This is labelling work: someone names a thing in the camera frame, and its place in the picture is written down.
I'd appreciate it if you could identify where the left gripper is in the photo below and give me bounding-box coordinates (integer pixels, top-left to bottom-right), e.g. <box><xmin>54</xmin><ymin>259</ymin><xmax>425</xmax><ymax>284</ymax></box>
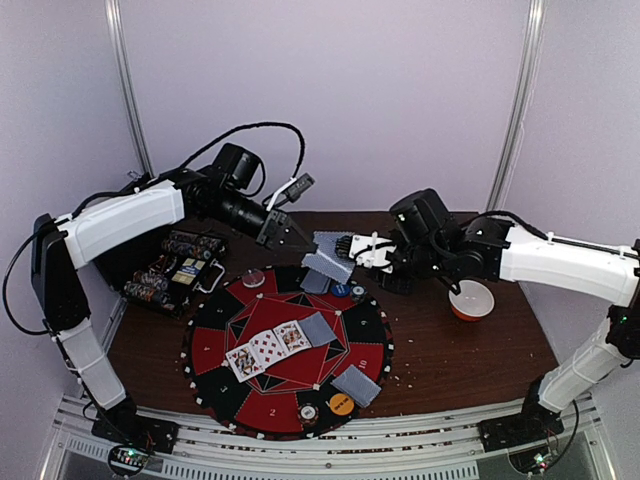
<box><xmin>206</xmin><ymin>187</ymin><xmax>317</xmax><ymax>253</ymax></box>

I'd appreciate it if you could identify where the blue small blind button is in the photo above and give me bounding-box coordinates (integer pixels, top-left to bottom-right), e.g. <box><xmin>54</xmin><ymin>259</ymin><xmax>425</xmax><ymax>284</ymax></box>
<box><xmin>331</xmin><ymin>284</ymin><xmax>351</xmax><ymax>298</ymax></box>

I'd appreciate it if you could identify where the face-down blue community card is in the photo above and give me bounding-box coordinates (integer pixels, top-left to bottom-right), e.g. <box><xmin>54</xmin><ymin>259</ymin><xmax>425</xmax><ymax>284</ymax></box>
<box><xmin>299</xmin><ymin>312</ymin><xmax>336</xmax><ymax>347</ymax></box>

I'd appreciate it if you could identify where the face-up queen card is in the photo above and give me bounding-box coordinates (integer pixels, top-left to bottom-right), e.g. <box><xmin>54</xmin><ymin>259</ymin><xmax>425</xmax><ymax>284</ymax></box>
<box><xmin>274</xmin><ymin>320</ymin><xmax>311</xmax><ymax>356</ymax></box>

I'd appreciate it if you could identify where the small pile of dealt cards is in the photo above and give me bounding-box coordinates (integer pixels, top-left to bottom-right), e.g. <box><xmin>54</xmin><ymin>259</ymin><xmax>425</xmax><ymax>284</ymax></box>
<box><xmin>331</xmin><ymin>365</ymin><xmax>382</xmax><ymax>408</ymax></box>

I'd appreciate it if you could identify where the face-up nine card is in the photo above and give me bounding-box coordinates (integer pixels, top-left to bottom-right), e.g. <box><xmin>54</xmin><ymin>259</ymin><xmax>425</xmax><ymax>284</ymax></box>
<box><xmin>249</xmin><ymin>330</ymin><xmax>287</xmax><ymax>370</ymax></box>

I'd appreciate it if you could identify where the face-up king card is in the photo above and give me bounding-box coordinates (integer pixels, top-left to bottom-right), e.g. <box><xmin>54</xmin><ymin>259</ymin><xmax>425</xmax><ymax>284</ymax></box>
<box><xmin>225</xmin><ymin>344</ymin><xmax>265</xmax><ymax>383</ymax></box>

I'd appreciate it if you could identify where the red poker chip stack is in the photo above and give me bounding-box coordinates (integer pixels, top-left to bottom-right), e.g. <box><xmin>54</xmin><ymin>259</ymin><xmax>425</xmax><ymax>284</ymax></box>
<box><xmin>298</xmin><ymin>403</ymin><xmax>319</xmax><ymax>426</ymax></box>

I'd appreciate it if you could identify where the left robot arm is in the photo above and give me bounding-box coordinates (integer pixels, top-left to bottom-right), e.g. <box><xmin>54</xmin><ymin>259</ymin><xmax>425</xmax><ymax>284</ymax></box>
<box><xmin>21</xmin><ymin>143</ymin><xmax>315</xmax><ymax>444</ymax></box>

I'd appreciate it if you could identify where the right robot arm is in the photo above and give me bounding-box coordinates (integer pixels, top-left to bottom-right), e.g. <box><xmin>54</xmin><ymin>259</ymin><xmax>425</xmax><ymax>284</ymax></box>
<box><xmin>349</xmin><ymin>189</ymin><xmax>639</xmax><ymax>442</ymax></box>

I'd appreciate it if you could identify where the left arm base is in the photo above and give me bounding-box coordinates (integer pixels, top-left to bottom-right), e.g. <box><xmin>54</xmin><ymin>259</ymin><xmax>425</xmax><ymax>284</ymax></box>
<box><xmin>91</xmin><ymin>415</ymin><xmax>179</xmax><ymax>454</ymax></box>

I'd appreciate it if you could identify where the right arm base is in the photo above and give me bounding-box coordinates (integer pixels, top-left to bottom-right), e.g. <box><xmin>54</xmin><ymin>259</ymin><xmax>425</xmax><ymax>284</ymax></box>
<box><xmin>478</xmin><ymin>413</ymin><xmax>564</xmax><ymax>452</ymax></box>

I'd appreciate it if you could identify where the Texas Hold'em card box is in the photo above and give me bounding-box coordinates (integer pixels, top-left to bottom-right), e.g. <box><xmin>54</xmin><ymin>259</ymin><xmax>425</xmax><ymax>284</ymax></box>
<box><xmin>171</xmin><ymin>258</ymin><xmax>206</xmax><ymax>286</ymax></box>

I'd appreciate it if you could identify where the white and orange bowl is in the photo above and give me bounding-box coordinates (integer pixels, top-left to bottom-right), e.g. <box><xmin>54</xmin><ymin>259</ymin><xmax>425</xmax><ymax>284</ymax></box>
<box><xmin>449</xmin><ymin>280</ymin><xmax>495</xmax><ymax>322</ymax></box>

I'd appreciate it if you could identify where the black poker set case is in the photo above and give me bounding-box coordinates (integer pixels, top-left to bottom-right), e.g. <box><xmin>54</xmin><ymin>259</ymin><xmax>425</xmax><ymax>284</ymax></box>
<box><xmin>94</xmin><ymin>172</ymin><xmax>231</xmax><ymax>321</ymax></box>

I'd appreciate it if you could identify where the poker chips row in case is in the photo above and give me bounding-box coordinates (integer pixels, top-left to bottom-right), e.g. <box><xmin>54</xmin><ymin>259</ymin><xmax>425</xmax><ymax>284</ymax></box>
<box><xmin>160</xmin><ymin>230</ymin><xmax>225</xmax><ymax>260</ymax></box>

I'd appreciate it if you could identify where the round poker table mat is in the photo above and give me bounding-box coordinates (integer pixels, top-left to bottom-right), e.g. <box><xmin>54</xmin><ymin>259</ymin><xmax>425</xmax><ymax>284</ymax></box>
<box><xmin>181</xmin><ymin>266</ymin><xmax>394</xmax><ymax>441</ymax></box>

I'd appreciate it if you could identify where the orange big blind button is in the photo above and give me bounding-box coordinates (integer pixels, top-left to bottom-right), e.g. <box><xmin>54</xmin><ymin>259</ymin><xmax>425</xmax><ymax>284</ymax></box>
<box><xmin>328</xmin><ymin>393</ymin><xmax>355</xmax><ymax>416</ymax></box>

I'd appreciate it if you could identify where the front aluminium rail frame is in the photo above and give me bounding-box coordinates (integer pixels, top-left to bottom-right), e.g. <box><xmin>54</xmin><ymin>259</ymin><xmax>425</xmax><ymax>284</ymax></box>
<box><xmin>35</xmin><ymin>394</ymin><xmax>622</xmax><ymax>479</ymax></box>

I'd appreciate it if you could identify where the right aluminium frame post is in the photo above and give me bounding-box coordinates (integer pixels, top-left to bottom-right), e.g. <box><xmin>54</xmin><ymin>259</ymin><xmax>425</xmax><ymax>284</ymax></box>
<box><xmin>485</xmin><ymin>0</ymin><xmax>547</xmax><ymax>210</ymax></box>

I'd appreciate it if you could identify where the aluminium frame post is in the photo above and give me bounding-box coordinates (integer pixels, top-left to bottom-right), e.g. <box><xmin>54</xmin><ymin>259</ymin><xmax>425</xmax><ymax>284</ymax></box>
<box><xmin>104</xmin><ymin>0</ymin><xmax>154</xmax><ymax>176</ymax></box>
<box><xmin>485</xmin><ymin>0</ymin><xmax>547</xmax><ymax>210</ymax></box>

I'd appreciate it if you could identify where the left aluminium frame post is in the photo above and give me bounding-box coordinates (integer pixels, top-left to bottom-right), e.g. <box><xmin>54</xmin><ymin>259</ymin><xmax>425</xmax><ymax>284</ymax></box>
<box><xmin>104</xmin><ymin>0</ymin><xmax>154</xmax><ymax>176</ymax></box>

